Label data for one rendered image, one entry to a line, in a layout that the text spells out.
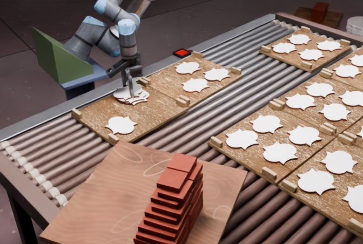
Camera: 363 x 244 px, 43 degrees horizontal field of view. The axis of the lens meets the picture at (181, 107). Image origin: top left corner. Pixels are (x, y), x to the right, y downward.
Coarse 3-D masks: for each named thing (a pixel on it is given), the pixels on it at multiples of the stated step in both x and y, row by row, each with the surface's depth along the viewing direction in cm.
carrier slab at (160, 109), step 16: (112, 96) 220; (160, 96) 220; (96, 112) 209; (112, 112) 209; (128, 112) 208; (144, 112) 208; (160, 112) 208; (176, 112) 208; (96, 128) 198; (144, 128) 198; (112, 144) 190
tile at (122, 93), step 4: (120, 88) 221; (124, 88) 221; (128, 88) 221; (116, 92) 218; (120, 92) 218; (124, 92) 217; (128, 92) 217; (136, 92) 217; (140, 92) 218; (116, 96) 215; (120, 96) 215; (124, 96) 215; (128, 96) 215; (136, 96) 215
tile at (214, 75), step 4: (204, 72) 237; (208, 72) 237; (212, 72) 237; (216, 72) 237; (220, 72) 237; (224, 72) 237; (208, 76) 234; (212, 76) 234; (216, 76) 234; (220, 76) 234; (224, 76) 233; (228, 76) 234; (208, 80) 231; (212, 80) 231; (216, 80) 231; (220, 80) 230
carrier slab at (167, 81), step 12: (192, 60) 251; (204, 60) 250; (168, 72) 240; (228, 72) 239; (156, 84) 229; (168, 84) 229; (180, 84) 229; (216, 84) 229; (228, 84) 230; (168, 96) 221; (192, 96) 219; (204, 96) 219
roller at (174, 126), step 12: (276, 72) 244; (252, 84) 233; (228, 96) 223; (204, 108) 214; (180, 120) 205; (192, 120) 208; (156, 132) 198; (168, 132) 200; (144, 144) 192; (72, 180) 173; (84, 180) 175; (48, 192) 168; (60, 192) 169
